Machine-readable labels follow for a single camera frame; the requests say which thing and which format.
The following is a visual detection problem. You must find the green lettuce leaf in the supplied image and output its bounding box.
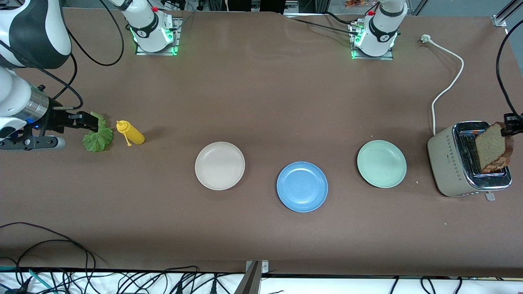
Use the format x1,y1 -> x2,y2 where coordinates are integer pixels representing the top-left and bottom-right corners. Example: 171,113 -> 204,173
82,112 -> 114,153

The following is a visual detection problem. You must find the brown bread slice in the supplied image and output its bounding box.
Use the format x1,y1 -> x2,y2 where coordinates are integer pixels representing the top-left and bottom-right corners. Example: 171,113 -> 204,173
475,122 -> 514,174
484,141 -> 512,174

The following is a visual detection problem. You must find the yellow mustard squeeze bottle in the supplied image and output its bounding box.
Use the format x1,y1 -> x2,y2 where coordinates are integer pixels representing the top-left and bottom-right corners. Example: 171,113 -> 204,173
116,120 -> 145,147

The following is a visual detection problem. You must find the green round plate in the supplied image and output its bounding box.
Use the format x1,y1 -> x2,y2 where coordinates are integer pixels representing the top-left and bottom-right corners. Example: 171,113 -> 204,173
357,140 -> 407,189

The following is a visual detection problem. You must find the beige round plate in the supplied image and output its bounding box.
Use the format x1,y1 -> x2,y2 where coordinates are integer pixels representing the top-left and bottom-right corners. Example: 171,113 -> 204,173
194,141 -> 246,191

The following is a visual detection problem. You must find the blue round plate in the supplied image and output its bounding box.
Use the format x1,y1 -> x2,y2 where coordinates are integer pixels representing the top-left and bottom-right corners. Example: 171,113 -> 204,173
276,161 -> 329,213

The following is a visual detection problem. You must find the beige chrome toaster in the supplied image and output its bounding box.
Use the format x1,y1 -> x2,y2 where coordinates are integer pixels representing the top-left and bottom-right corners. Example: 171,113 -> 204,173
427,121 -> 512,201

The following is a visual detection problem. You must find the brown table cover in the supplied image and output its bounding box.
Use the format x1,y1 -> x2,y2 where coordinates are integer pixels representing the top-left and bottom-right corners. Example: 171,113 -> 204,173
0,7 -> 523,278

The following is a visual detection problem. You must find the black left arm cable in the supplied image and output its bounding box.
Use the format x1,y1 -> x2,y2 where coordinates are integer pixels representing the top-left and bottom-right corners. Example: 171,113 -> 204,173
496,31 -> 523,119

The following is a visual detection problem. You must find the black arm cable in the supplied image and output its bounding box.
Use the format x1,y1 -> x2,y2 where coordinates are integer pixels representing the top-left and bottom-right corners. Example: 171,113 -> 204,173
496,31 -> 523,119
0,0 -> 125,109

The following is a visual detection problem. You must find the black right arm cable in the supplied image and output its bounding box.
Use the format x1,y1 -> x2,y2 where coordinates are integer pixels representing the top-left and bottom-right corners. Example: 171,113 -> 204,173
0,0 -> 125,109

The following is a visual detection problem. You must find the white toaster power cord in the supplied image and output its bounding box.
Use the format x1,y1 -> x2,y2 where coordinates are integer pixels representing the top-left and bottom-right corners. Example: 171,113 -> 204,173
421,35 -> 465,136

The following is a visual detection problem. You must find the aluminium frame profile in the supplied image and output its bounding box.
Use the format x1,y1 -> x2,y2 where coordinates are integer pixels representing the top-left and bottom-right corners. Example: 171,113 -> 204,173
492,0 -> 523,28

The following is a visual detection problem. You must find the black looped cable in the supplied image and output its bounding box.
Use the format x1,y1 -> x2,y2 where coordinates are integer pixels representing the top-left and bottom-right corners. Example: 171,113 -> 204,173
0,223 -> 96,282

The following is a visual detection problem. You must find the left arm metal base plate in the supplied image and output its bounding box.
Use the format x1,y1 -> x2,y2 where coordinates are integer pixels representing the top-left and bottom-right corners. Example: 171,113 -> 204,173
349,22 -> 395,61

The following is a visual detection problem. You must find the teal cable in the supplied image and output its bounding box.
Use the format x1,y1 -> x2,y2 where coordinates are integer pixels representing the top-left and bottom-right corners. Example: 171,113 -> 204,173
0,265 -> 58,294

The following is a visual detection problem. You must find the thin black table cable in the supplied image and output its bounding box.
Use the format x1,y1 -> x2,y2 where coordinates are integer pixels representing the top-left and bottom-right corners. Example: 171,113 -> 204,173
286,11 -> 362,34

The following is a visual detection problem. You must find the aluminium post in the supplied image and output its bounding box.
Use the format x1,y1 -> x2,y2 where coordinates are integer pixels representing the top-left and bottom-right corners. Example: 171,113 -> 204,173
234,261 -> 262,294

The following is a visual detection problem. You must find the small metal bracket plate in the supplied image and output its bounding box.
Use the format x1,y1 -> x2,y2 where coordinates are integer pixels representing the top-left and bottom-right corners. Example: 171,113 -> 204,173
245,260 -> 269,273

